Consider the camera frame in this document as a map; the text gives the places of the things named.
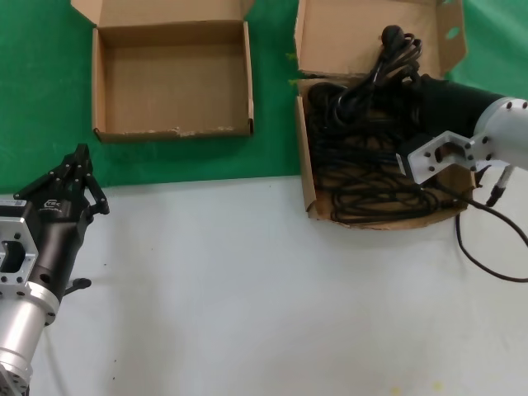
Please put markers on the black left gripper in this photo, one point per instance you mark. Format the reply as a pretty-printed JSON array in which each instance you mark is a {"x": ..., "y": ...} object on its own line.
[{"x": 53, "y": 247}]

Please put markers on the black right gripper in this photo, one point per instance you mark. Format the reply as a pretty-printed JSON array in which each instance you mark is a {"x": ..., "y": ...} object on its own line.
[{"x": 453, "y": 107}]

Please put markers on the small brown cardboard box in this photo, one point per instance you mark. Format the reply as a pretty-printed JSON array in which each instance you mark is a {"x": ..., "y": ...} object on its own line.
[{"x": 165, "y": 82}]

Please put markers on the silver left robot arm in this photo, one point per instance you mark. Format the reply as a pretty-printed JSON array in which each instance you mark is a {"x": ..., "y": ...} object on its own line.
[{"x": 16, "y": 330}]

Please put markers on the large brown cardboard box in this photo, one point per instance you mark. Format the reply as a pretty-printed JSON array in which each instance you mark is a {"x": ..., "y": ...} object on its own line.
[{"x": 350, "y": 24}]

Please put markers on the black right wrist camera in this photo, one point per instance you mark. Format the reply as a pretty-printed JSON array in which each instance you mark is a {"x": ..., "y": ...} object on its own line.
[{"x": 406, "y": 150}]

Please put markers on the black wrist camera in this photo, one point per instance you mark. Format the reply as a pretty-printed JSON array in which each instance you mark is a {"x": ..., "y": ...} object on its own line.
[
  {"x": 406, "y": 150},
  {"x": 10, "y": 210}
]

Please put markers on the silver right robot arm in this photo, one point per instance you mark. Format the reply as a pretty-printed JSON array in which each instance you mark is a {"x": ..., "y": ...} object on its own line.
[{"x": 511, "y": 132}]

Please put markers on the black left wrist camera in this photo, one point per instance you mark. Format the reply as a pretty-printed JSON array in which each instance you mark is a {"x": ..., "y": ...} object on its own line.
[{"x": 10, "y": 210}]

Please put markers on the silver left camera bracket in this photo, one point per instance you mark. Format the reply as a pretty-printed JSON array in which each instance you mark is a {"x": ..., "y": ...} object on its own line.
[{"x": 20, "y": 231}]

